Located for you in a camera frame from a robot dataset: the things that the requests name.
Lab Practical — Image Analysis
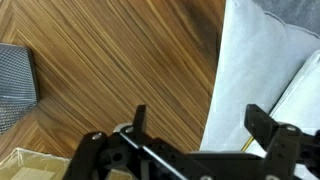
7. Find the grey mesh pencil cup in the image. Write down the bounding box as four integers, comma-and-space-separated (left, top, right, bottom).
0, 43, 39, 134

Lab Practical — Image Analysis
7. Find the brown cardboard box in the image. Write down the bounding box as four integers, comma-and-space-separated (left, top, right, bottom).
0, 147, 135, 180

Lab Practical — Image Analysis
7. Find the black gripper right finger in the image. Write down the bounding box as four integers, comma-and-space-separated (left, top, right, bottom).
244, 104, 279, 150

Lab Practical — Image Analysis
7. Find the light grey bed pillow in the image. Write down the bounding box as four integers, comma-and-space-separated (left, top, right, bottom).
200, 0, 320, 151

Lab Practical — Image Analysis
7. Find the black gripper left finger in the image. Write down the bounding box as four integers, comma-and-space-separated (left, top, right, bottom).
133, 105, 146, 139

